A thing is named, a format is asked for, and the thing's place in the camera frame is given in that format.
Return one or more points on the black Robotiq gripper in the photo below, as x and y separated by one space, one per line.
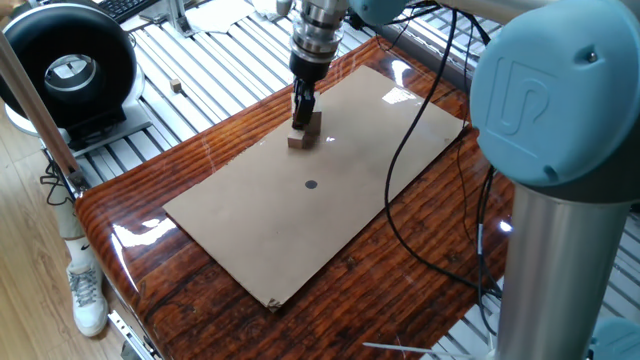
309 69

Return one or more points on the small wooden block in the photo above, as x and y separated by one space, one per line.
299 140

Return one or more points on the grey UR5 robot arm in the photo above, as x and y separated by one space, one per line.
550 100

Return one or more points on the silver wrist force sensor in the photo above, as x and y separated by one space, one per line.
317 30

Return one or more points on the small silver cylinder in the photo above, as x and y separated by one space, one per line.
284 6

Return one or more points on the tiny wooden cube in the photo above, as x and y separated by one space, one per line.
175 86

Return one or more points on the brown cardboard sheet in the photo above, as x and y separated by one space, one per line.
260 235

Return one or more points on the aluminium profile stand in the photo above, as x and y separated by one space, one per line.
179 17

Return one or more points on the black computer keyboard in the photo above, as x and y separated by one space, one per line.
125 7

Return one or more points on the glossy brown wooden board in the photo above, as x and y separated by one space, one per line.
200 300

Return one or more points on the person's leg white sock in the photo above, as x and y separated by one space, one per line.
80 247

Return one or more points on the brown wooden pole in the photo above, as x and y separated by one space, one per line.
35 110

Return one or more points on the white sneaker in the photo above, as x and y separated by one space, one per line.
89 305

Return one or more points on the metal drawer rail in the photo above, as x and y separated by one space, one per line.
125 330

